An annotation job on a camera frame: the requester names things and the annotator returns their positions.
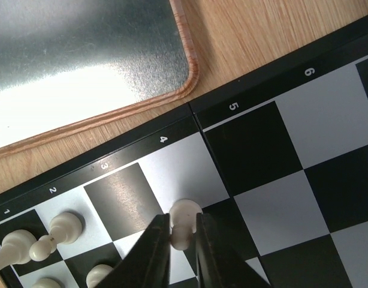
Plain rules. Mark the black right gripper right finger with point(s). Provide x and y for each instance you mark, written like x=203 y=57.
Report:
x=218 y=265

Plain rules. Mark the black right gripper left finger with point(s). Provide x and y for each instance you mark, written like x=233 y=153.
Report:
x=148 y=262

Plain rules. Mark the dark cork-edged tray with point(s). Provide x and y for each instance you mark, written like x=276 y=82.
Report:
x=69 y=66

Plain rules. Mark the white chess piece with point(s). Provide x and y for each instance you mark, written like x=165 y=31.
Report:
x=46 y=283
x=183 y=215
x=15 y=248
x=96 y=274
x=65 y=228

